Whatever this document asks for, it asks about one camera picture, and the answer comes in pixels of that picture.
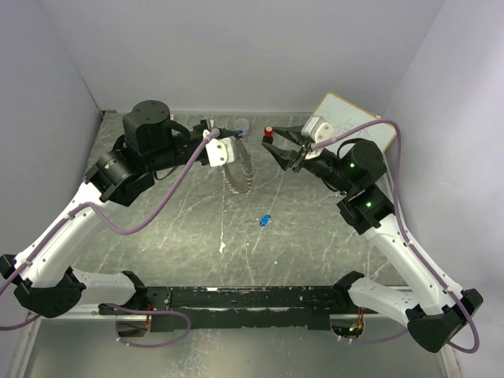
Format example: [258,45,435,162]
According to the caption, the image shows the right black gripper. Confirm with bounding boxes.
[262,124,354,195]

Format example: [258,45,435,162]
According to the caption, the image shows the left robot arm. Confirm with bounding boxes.
[1,100,242,318]

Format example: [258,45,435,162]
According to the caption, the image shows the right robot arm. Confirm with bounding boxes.
[261,126,484,354]

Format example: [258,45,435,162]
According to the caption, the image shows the clear cup of paperclips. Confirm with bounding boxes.
[233,118,250,133]

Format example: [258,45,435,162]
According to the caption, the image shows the yellow framed whiteboard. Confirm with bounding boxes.
[312,93,396,153]

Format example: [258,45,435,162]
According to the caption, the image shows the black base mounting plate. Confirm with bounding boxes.
[124,286,358,331]

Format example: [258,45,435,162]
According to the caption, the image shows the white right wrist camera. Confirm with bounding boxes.
[301,116,335,145]

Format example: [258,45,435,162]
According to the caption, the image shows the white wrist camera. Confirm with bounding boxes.
[206,136,239,167]
[301,116,335,145]

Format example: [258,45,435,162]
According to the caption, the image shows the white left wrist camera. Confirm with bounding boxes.
[206,136,239,167]

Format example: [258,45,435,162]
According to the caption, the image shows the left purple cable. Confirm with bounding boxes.
[0,129,221,348]

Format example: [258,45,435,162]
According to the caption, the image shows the purple cable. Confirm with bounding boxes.
[313,119,480,354]
[0,129,221,348]

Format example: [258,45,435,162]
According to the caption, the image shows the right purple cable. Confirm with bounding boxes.
[313,119,480,354]

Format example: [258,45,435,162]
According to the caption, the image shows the aluminium rail frame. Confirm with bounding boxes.
[7,155,458,378]

